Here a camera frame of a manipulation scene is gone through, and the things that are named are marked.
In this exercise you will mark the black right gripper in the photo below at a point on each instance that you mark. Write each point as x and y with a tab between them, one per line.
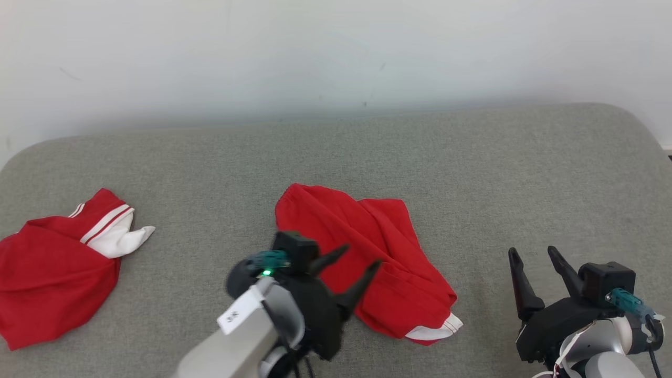
551	325

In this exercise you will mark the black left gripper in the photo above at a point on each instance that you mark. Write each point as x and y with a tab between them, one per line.
320	315

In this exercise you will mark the red Bulls 23 shorts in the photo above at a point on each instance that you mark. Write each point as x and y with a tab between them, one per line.
399	252

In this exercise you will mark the red Bulls jersey white sleeves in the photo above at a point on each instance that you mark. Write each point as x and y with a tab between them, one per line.
47	273

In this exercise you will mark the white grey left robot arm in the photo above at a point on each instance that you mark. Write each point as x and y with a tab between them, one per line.
236	346

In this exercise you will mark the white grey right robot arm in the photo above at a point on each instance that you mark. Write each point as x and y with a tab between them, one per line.
604	362

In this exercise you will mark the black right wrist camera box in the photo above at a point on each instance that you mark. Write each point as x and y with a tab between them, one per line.
604	283

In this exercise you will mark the teal left camera connector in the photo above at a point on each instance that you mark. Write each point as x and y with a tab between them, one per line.
270	259

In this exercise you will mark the teal camera connector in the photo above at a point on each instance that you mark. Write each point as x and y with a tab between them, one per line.
627	302
270	259

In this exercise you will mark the teal right camera connector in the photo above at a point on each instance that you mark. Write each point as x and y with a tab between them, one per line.
627	302

